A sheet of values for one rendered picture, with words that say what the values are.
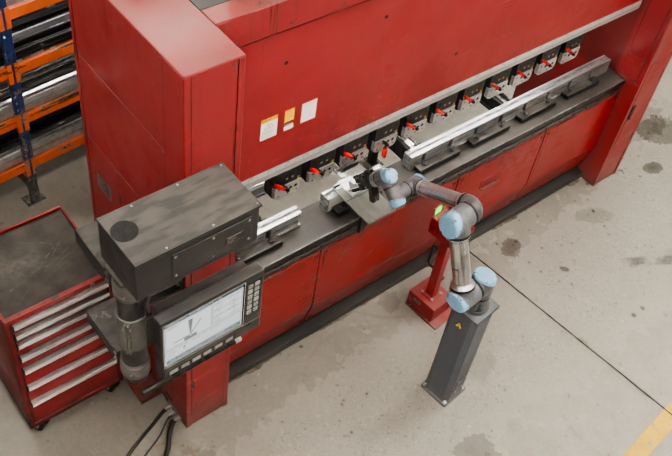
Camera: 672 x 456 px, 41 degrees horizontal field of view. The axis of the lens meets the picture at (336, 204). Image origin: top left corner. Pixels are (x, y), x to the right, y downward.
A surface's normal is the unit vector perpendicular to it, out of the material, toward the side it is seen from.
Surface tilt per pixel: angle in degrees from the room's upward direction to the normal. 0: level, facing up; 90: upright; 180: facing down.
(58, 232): 0
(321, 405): 0
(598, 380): 0
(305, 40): 90
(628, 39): 90
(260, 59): 90
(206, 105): 90
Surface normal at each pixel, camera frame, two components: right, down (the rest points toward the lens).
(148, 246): 0.11, -0.68
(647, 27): -0.78, 0.39
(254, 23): 0.62, 0.62
